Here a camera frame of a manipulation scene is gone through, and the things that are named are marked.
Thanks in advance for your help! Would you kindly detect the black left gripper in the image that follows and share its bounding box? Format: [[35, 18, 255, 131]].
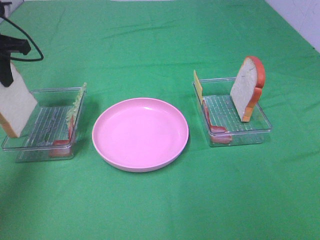
[[0, 34, 31, 87]]

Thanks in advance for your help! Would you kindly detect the toast bread slice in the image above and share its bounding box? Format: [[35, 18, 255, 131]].
[[230, 56, 266, 122], [0, 62, 38, 138]]

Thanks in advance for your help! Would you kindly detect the green lettuce leaf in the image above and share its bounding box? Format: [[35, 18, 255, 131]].
[[65, 82, 87, 128]]

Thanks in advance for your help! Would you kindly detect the bacon strip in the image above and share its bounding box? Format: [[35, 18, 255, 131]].
[[202, 100, 232, 144], [49, 116, 74, 158]]

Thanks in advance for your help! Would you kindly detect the left clear plastic tray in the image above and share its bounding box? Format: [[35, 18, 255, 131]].
[[1, 86, 87, 163]]

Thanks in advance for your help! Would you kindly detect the clear plastic tray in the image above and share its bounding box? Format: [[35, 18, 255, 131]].
[[1, 86, 87, 163], [192, 77, 272, 147]]

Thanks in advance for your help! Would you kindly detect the green tablecloth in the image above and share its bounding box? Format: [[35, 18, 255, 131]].
[[0, 0, 320, 240]]

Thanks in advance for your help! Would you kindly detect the pink plate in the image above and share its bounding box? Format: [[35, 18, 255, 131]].
[[92, 97, 189, 173]]

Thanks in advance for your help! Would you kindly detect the yellow cheese slice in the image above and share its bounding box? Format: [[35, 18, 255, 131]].
[[193, 70, 203, 102]]

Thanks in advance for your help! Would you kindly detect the right clear plastic tray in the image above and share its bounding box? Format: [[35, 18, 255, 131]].
[[192, 77, 272, 147]]

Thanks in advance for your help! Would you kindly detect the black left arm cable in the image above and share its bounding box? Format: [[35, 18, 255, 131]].
[[0, 16, 45, 62]]

